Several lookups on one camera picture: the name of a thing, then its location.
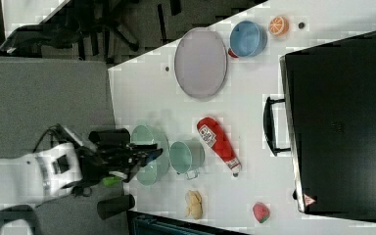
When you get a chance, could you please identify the light green metal cup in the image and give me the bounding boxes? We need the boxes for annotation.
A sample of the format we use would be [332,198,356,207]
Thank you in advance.
[169,139,205,180]

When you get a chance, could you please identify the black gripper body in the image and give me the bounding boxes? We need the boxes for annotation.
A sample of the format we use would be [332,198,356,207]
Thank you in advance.
[76,128,134,188]

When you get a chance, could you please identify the red ketchup bottle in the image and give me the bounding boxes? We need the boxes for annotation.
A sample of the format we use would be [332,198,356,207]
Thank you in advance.
[197,117,242,177]

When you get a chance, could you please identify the grey round plate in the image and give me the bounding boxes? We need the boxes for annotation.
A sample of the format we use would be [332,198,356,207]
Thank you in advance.
[174,27,227,100]

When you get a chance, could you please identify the black cylinder post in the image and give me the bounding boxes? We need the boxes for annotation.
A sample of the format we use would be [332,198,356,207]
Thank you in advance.
[97,195,135,220]

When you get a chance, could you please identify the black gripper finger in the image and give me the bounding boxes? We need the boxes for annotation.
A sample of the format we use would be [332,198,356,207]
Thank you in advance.
[129,148,164,169]

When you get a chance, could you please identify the blue bowl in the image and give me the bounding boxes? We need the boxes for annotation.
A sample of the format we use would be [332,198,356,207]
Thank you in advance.
[229,21,267,58]

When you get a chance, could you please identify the orange slice toy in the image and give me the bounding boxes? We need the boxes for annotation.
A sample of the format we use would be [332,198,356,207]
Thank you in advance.
[268,16,289,36]

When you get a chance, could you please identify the red green toy strawberry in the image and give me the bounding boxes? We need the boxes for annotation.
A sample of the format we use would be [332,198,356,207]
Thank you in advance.
[253,203,270,223]

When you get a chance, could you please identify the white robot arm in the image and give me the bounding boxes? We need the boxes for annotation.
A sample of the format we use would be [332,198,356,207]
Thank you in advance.
[0,128,165,211]

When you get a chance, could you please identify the black office chair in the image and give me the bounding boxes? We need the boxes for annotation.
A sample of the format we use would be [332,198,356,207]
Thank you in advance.
[0,0,184,63]

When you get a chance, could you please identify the light green bowl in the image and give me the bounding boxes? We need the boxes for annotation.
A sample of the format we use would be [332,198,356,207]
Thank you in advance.
[131,125,169,186]

